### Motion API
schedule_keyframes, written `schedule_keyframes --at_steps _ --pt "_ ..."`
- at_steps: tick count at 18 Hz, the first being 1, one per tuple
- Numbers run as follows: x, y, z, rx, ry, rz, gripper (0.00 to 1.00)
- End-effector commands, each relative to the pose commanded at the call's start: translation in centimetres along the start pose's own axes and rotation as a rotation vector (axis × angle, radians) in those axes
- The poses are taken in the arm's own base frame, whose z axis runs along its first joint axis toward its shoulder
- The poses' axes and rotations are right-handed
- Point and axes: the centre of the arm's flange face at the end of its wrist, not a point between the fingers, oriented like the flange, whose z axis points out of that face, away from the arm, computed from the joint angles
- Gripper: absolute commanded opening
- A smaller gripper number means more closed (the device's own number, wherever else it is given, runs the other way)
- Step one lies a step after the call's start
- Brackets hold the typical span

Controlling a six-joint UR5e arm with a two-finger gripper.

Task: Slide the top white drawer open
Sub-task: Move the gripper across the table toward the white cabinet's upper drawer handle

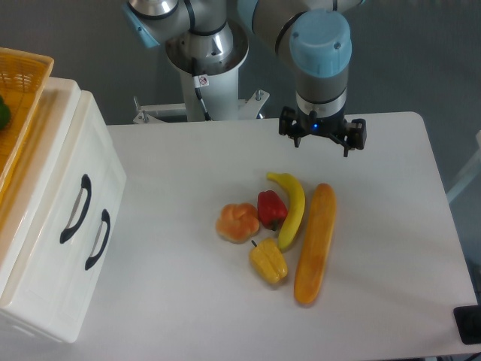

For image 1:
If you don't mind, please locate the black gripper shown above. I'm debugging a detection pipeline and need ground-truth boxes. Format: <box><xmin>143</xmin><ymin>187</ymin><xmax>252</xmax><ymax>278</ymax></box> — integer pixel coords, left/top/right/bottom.
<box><xmin>279</xmin><ymin>106</ymin><xmax>366</xmax><ymax>157</ymax></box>

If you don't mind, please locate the black drawer handle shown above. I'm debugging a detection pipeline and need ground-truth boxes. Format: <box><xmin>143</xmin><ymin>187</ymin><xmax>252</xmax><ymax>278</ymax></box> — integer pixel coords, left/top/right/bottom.
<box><xmin>59</xmin><ymin>174</ymin><xmax>92</xmax><ymax>244</ymax></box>
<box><xmin>84</xmin><ymin>209</ymin><xmax>111</xmax><ymax>271</ymax></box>

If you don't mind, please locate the white drawer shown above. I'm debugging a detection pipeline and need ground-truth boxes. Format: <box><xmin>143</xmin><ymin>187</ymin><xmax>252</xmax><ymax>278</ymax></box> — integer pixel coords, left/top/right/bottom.
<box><xmin>1</xmin><ymin>91</ymin><xmax>126</xmax><ymax>319</ymax></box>

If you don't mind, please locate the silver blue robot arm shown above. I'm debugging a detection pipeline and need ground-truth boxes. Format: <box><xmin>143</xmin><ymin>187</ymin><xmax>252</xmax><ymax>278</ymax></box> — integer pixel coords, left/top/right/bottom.
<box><xmin>123</xmin><ymin>1</ymin><xmax>367</xmax><ymax>152</ymax></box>

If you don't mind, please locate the white drawer cabinet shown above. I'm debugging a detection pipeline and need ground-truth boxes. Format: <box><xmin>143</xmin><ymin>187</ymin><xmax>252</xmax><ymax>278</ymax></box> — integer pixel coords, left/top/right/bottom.
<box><xmin>1</xmin><ymin>77</ymin><xmax>126</xmax><ymax>343</ymax></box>

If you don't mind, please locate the yellow banana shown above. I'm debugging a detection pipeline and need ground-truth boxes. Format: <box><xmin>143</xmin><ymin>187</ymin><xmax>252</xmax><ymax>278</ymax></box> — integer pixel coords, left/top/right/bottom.
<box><xmin>266</xmin><ymin>172</ymin><xmax>306</xmax><ymax>252</ymax></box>

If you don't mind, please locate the red bell pepper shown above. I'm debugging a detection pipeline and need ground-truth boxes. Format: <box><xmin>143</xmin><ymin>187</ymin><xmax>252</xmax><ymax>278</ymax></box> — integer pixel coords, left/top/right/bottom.
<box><xmin>257</xmin><ymin>190</ymin><xmax>288</xmax><ymax>231</ymax></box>

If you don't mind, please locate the long baguette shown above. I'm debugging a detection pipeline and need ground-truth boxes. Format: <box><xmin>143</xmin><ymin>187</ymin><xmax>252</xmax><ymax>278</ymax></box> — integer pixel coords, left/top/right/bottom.
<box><xmin>294</xmin><ymin>184</ymin><xmax>337</xmax><ymax>305</ymax></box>

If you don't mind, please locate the round bread roll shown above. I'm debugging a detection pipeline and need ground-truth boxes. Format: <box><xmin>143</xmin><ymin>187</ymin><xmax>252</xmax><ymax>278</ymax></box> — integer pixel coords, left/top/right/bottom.
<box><xmin>215</xmin><ymin>203</ymin><xmax>260</xmax><ymax>244</ymax></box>

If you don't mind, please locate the yellow bell pepper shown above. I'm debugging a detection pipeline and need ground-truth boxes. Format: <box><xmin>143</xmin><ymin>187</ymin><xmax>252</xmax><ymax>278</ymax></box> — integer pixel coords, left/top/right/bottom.
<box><xmin>249</xmin><ymin>238</ymin><xmax>289</xmax><ymax>285</ymax></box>

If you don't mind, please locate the white chair part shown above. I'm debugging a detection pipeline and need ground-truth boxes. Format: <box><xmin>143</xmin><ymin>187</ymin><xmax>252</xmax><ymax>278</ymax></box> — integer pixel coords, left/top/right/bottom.
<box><xmin>446</xmin><ymin>131</ymin><xmax>480</xmax><ymax>204</ymax></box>

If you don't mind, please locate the black device at edge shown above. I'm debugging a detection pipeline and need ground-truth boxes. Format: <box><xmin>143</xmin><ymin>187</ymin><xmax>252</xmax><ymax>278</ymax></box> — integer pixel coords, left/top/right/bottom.
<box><xmin>453</xmin><ymin>305</ymin><xmax>480</xmax><ymax>344</ymax></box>

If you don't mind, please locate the yellow wicker basket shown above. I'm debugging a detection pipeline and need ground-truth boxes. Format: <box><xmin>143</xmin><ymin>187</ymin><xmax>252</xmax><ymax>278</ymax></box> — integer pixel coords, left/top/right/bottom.
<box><xmin>1</xmin><ymin>47</ymin><xmax>54</xmax><ymax>195</ymax></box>

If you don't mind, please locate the green vegetable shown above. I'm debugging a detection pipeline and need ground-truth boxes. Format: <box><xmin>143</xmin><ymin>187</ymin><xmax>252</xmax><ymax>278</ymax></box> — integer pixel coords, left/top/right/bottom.
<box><xmin>0</xmin><ymin>96</ymin><xmax>11</xmax><ymax>130</ymax></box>

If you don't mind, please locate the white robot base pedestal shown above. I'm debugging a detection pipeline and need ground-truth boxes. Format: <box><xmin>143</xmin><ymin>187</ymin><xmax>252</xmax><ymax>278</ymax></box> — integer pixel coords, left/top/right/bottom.
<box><xmin>133</xmin><ymin>22</ymin><xmax>270</xmax><ymax>124</ymax></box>

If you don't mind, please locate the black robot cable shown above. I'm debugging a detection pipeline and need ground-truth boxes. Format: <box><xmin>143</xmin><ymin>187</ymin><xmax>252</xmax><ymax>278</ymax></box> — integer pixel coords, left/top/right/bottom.
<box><xmin>191</xmin><ymin>56</ymin><xmax>213</xmax><ymax>122</ymax></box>

